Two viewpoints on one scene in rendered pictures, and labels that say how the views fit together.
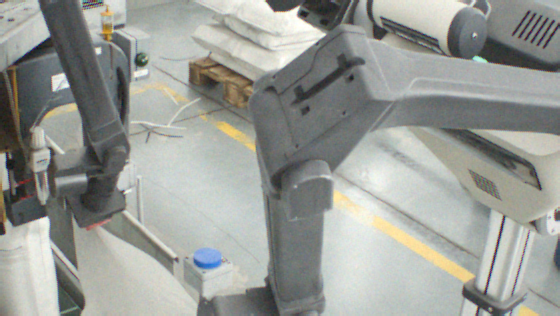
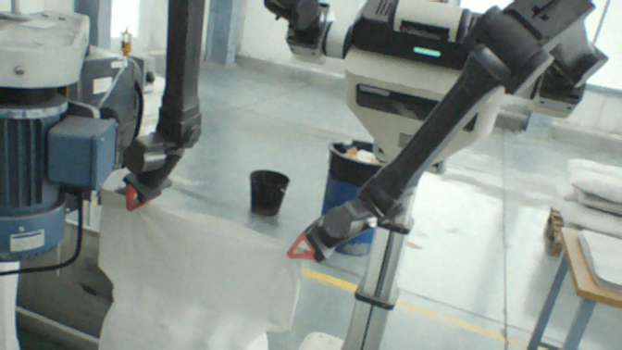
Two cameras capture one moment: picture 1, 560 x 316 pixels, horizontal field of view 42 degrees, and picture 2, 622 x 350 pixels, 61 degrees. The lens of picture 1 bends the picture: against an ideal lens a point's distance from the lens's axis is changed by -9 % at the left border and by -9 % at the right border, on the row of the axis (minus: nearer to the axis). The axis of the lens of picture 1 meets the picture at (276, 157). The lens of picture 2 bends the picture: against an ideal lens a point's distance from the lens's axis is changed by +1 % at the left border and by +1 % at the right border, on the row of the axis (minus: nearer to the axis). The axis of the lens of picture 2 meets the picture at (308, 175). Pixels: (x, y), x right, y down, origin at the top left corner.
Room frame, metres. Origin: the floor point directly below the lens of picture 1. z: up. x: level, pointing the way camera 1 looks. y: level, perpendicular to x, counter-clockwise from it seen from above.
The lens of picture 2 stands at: (0.09, 0.61, 1.55)
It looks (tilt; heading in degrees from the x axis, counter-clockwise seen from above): 19 degrees down; 327
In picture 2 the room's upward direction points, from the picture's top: 10 degrees clockwise
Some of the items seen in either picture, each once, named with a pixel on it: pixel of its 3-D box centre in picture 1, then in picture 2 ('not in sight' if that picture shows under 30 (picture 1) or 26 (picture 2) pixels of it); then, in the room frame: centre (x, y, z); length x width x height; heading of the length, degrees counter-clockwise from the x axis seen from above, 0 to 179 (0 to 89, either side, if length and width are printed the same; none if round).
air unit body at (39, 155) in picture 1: (41, 166); not in sight; (1.21, 0.43, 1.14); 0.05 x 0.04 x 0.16; 131
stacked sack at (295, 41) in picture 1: (269, 23); not in sight; (4.28, 0.09, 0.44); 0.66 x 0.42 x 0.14; 35
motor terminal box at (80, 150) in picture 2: not in sight; (83, 158); (0.92, 0.48, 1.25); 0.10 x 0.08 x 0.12; 156
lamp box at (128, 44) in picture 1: (131, 54); (136, 73); (1.42, 0.29, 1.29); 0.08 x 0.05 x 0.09; 41
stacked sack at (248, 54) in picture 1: (297, 51); not in sight; (4.15, -0.08, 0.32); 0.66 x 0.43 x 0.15; 133
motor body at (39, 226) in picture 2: not in sight; (12, 174); (0.96, 0.58, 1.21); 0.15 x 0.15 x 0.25
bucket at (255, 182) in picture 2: not in sight; (267, 193); (3.19, -1.09, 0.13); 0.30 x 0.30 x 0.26
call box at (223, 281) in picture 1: (207, 271); not in sight; (1.39, 0.13, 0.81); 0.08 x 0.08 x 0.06; 41
